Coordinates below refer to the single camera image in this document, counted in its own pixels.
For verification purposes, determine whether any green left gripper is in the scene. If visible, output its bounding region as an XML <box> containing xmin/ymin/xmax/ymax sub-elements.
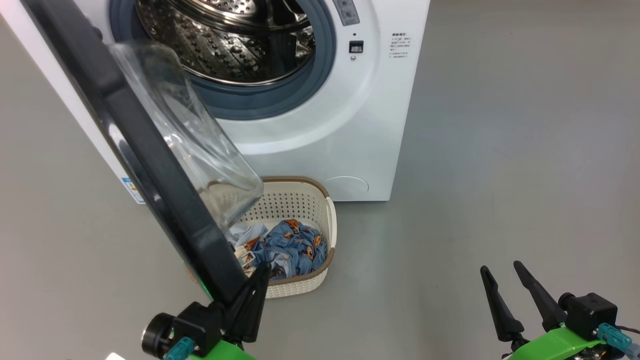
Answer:
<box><xmin>187</xmin><ymin>262</ymin><xmax>272</xmax><ymax>360</ymax></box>

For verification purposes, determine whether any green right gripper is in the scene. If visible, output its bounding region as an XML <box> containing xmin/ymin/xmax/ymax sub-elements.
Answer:
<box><xmin>480</xmin><ymin>260</ymin><xmax>608</xmax><ymax>360</ymax></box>

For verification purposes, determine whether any pale blue and cream garment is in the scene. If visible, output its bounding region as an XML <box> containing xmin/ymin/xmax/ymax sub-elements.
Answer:
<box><xmin>227</xmin><ymin>222</ymin><xmax>269</xmax><ymax>271</ymax></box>

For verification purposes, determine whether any blue orange-print garment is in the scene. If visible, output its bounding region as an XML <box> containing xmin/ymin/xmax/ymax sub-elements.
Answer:
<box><xmin>250</xmin><ymin>219</ymin><xmax>329</xmax><ymax>280</ymax></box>

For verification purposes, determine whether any black round glass washer door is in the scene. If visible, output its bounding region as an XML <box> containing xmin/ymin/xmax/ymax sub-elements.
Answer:
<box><xmin>20</xmin><ymin>0</ymin><xmax>265</xmax><ymax>306</ymax></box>

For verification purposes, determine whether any white front-load washing machine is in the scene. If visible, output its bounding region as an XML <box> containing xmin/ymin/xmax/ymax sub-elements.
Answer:
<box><xmin>0</xmin><ymin>0</ymin><xmax>431</xmax><ymax>205</ymax></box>

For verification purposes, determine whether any grey rubber door gasket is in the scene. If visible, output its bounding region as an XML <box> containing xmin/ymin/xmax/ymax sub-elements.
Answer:
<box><xmin>109</xmin><ymin>0</ymin><xmax>337</xmax><ymax>121</ymax></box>

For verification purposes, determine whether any stainless steel washing machine drum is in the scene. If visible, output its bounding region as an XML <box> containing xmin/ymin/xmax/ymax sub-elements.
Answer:
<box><xmin>136</xmin><ymin>0</ymin><xmax>317</xmax><ymax>87</ymax></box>

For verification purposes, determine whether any cream perforated laundry basket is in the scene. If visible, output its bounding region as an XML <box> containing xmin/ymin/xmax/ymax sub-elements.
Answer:
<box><xmin>220</xmin><ymin>176</ymin><xmax>337</xmax><ymax>299</ymax></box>

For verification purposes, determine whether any round white filter cover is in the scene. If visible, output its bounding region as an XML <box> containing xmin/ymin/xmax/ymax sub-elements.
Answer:
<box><xmin>321</xmin><ymin>175</ymin><xmax>370</xmax><ymax>201</ymax></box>

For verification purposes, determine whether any blue energy label sticker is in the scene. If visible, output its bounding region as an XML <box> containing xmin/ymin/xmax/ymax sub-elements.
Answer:
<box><xmin>121</xmin><ymin>177</ymin><xmax>146</xmax><ymax>205</ymax></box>

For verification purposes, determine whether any small printed text sticker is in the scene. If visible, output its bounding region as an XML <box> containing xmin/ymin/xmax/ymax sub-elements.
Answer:
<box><xmin>391</xmin><ymin>32</ymin><xmax>413</xmax><ymax>60</ymax></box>

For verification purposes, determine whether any grey warning sticker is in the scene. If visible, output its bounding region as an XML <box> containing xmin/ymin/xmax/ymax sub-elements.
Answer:
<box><xmin>332</xmin><ymin>0</ymin><xmax>361</xmax><ymax>27</ymax></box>

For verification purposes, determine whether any right camera cable teal plug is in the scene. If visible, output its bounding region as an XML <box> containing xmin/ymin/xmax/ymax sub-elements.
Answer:
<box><xmin>597</xmin><ymin>322</ymin><xmax>640</xmax><ymax>358</ymax></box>

